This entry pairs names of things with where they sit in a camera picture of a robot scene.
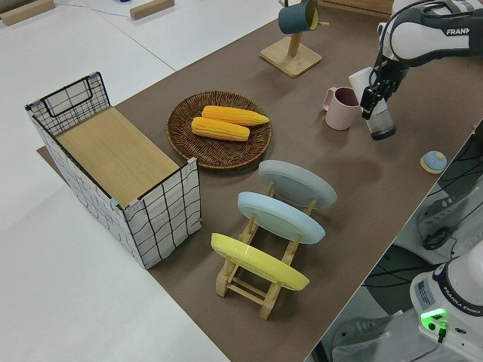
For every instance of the white rounded equipment cover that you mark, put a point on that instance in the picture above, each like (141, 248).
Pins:
(437, 215)

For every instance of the wooden mug stand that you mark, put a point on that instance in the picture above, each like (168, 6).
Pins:
(290, 60)

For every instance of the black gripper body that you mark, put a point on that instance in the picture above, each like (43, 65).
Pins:
(392, 73)

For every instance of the wooden plate rack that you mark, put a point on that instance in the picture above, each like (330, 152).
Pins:
(223, 286)

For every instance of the light blue plate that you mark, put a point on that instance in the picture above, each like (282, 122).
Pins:
(279, 218)

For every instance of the brown table mat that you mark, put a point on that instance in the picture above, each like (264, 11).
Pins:
(358, 226)

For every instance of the grey plate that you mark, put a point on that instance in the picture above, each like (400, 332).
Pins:
(298, 181)

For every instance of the white mounting pedestal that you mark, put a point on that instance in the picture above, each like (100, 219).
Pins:
(362, 332)

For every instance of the blue-grey mug yellow inside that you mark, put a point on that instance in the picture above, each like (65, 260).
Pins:
(294, 19)

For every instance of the light wooden board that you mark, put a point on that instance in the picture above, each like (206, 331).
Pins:
(113, 158)

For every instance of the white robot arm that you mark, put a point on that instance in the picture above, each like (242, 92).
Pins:
(426, 41)
(453, 301)

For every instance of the yellow corn cob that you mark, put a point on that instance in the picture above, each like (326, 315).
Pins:
(234, 115)
(219, 130)

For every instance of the clear drinking glass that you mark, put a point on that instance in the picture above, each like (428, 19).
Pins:
(383, 126)

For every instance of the light wooden cabinet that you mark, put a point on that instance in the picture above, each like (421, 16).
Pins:
(354, 5)

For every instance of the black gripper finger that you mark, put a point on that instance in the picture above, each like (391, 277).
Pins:
(388, 94)
(370, 102)

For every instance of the yellow plate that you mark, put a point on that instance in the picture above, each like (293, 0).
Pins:
(256, 260)

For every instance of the round wicker tray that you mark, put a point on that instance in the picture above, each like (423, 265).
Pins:
(219, 154)

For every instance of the pink cup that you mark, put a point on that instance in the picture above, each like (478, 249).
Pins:
(339, 115)

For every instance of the blue service bell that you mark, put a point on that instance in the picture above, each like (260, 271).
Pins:
(434, 160)

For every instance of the light wooden block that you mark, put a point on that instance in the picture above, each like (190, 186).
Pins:
(151, 8)
(22, 13)

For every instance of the small pink clip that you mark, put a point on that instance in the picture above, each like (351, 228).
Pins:
(191, 163)
(134, 204)

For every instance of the small green clip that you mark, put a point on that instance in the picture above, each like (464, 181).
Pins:
(114, 201)

